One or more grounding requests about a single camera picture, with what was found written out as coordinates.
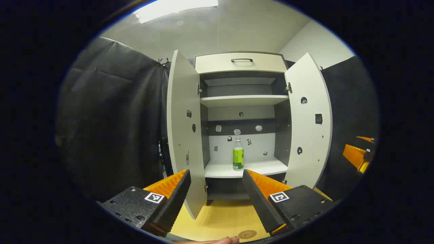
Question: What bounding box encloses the white grey cabinet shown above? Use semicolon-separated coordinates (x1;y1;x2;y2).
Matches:
194;51;293;206

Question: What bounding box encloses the green label clear bottle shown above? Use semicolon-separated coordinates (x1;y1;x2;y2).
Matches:
232;137;244;171

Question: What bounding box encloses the white cabinet door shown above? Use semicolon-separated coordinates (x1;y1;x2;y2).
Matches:
166;50;207;220
283;53;333;190

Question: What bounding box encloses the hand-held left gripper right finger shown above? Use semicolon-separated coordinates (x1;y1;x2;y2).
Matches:
241;169;336;238

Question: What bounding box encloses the ceiling light panel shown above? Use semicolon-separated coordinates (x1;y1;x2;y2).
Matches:
134;0;218;24

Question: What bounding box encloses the black backdrop cloth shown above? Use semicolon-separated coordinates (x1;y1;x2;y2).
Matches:
56;37;378;202

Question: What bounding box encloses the white cabinet drawer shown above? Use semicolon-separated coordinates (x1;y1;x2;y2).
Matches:
195;53;288;74

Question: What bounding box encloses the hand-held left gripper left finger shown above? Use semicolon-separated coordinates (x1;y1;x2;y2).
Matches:
97;169;192;238

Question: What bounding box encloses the white cabinet shelf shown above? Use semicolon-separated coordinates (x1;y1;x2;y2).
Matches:
204;159;289;179
200;95;289;108

